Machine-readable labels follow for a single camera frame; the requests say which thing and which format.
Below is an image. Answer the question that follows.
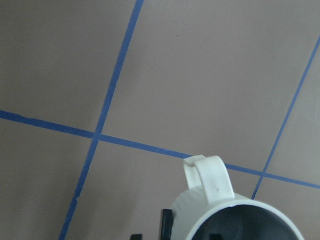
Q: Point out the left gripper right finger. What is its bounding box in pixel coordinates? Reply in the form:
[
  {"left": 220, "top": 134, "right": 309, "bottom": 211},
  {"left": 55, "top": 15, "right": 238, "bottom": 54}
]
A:
[{"left": 209, "top": 233, "right": 220, "bottom": 240}]

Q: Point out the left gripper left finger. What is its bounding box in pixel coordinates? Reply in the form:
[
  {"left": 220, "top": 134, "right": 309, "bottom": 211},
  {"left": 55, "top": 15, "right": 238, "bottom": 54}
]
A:
[{"left": 161, "top": 208, "right": 173, "bottom": 240}]

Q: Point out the white ribbed mug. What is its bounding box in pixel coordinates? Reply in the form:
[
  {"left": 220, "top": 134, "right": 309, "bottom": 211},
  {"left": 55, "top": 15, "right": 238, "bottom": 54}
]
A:
[{"left": 171, "top": 155, "right": 304, "bottom": 240}]

